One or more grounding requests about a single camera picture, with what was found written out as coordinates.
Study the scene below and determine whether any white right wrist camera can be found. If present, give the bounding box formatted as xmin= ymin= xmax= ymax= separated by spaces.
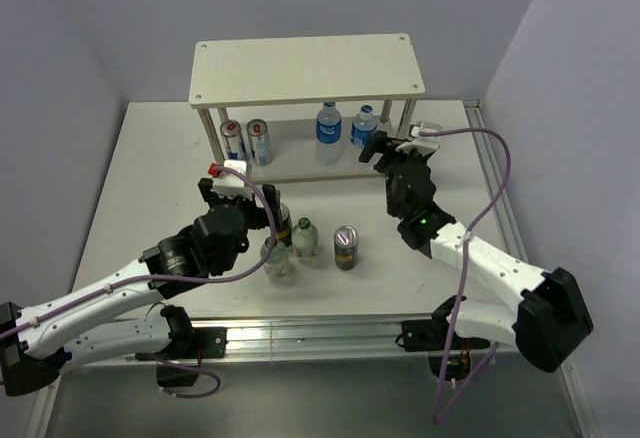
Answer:
xmin=396 ymin=121 xmax=443 ymax=157

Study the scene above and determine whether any dark can silver top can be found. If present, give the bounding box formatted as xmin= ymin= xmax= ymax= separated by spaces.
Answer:
xmin=274 ymin=203 xmax=292 ymax=247

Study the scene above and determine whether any blue silver energy can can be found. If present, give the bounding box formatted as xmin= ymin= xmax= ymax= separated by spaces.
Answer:
xmin=220 ymin=120 xmax=249 ymax=161
xmin=246 ymin=119 xmax=273 ymax=166

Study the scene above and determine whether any aluminium mounting rail frame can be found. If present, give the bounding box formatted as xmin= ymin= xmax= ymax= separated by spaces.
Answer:
xmin=36 ymin=102 xmax=600 ymax=437

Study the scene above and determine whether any dark can yellow band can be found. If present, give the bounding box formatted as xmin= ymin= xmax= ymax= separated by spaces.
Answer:
xmin=334 ymin=225 xmax=359 ymax=271

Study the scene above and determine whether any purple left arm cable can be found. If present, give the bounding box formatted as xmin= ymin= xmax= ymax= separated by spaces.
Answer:
xmin=0 ymin=166 xmax=279 ymax=399

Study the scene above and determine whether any Pocari Sweat bottle blue cap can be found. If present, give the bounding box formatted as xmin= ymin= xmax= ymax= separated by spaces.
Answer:
xmin=350 ymin=105 xmax=378 ymax=149

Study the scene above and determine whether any clear glass bottle green cap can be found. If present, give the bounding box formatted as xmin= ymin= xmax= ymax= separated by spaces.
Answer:
xmin=292 ymin=217 xmax=318 ymax=258

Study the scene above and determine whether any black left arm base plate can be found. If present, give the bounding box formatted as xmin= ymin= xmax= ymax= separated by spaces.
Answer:
xmin=134 ymin=327 xmax=227 ymax=392

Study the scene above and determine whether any white two-tier wooden shelf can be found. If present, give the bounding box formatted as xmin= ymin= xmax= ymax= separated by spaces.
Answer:
xmin=188 ymin=33 xmax=425 ymax=182

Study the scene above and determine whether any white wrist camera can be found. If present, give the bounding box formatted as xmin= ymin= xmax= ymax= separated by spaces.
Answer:
xmin=396 ymin=121 xmax=443 ymax=157
xmin=208 ymin=159 xmax=253 ymax=199

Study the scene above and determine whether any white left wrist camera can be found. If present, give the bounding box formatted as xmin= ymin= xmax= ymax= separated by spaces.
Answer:
xmin=208 ymin=159 xmax=253 ymax=199

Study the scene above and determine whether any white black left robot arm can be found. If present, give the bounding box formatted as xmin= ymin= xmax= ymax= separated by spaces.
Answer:
xmin=1 ymin=178 xmax=280 ymax=397

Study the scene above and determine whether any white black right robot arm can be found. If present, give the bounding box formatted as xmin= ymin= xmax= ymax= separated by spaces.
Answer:
xmin=359 ymin=126 xmax=594 ymax=372

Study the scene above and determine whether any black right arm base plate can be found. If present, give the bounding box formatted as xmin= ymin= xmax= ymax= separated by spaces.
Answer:
xmin=395 ymin=319 xmax=491 ymax=352

